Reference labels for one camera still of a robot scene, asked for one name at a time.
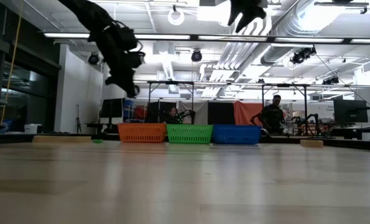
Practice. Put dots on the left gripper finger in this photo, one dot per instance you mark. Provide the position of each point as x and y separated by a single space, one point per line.
131 89
111 80

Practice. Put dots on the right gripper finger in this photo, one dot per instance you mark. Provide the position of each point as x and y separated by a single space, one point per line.
250 18
234 15

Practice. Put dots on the robot arm with green lights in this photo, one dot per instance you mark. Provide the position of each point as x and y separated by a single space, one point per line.
186 114

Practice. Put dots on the black background robot arm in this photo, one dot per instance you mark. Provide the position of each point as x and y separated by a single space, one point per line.
312 119

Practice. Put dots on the green rubber band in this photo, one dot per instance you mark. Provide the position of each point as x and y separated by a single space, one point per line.
97 141

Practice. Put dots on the blue bin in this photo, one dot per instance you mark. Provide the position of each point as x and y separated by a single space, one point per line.
128 107

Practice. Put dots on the black ceiling spotlight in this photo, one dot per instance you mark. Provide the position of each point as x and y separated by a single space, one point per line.
93 58
196 56
331 80

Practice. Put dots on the red object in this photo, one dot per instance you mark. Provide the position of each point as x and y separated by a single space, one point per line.
138 112

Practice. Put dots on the black computer monitor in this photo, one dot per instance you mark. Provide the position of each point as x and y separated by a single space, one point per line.
350 111
111 108

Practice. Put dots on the black panel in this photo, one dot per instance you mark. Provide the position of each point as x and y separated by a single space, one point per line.
221 112
156 110

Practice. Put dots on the orange plastic basket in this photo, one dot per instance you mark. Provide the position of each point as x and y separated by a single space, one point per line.
141 132

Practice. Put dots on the seated person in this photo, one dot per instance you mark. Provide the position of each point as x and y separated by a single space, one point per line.
172 115

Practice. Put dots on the long ceiling light strip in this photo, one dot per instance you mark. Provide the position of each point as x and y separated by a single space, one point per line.
163 36

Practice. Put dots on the black tripod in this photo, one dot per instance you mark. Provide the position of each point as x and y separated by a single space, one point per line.
78 119

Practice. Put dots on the black spotlight cluster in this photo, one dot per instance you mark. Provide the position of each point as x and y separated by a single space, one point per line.
303 54

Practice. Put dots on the gray cloth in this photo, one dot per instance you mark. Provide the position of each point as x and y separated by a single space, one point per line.
200 112

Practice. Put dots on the green plastic basket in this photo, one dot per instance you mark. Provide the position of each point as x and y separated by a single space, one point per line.
189 133

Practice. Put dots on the long wooden block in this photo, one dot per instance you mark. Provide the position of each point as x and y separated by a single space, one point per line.
61 139

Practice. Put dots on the white box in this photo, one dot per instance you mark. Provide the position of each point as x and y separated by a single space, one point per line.
33 128

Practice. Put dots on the orange cloth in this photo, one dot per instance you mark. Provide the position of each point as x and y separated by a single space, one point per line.
243 112

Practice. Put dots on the standing person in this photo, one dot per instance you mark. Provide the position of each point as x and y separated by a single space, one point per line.
272 117

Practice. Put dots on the blue plastic basket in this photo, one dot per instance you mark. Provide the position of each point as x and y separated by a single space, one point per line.
236 134

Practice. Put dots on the small wooden block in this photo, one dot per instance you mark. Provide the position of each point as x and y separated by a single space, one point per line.
311 143

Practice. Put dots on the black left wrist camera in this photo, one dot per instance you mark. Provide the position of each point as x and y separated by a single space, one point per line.
127 36

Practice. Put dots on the silver ceiling duct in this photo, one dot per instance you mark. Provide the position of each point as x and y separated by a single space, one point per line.
284 34

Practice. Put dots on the black metal frame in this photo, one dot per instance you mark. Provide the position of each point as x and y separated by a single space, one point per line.
284 85
172 82

